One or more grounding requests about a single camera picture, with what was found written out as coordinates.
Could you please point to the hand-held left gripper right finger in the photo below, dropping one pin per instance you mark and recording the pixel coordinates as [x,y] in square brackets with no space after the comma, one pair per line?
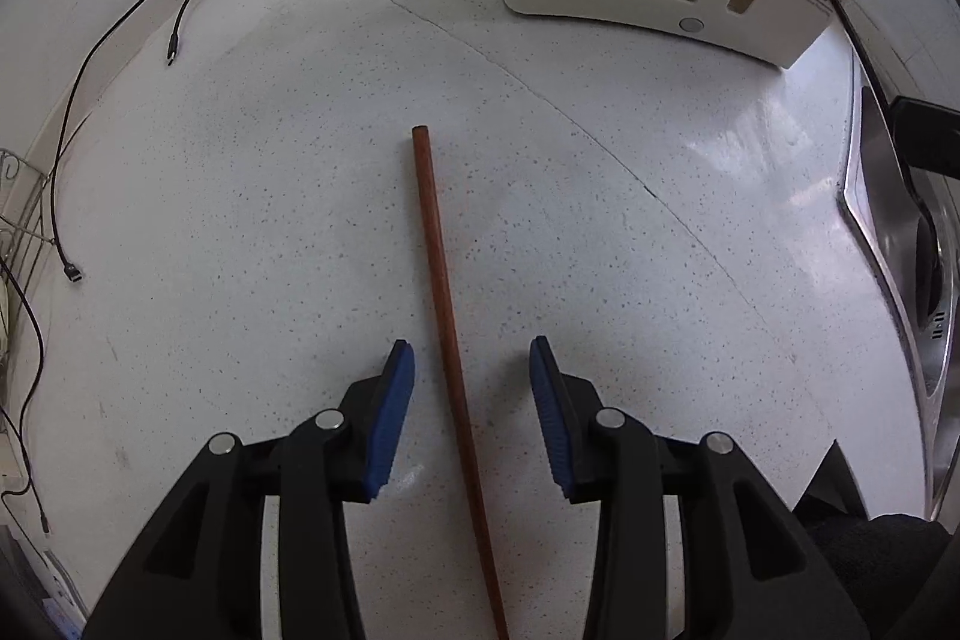
[551,422]

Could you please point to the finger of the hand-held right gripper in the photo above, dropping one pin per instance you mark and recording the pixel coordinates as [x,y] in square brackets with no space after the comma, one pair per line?
[934,138]

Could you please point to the stainless steel sink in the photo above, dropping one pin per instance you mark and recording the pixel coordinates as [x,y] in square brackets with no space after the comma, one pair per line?
[892,250]

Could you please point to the black spoon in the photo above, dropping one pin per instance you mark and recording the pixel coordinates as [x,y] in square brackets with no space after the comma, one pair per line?
[928,242]

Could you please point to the red-brown chopstick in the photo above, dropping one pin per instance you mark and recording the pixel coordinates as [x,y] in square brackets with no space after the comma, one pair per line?
[444,281]

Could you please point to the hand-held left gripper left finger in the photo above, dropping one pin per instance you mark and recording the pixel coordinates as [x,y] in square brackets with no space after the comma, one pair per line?
[390,430]

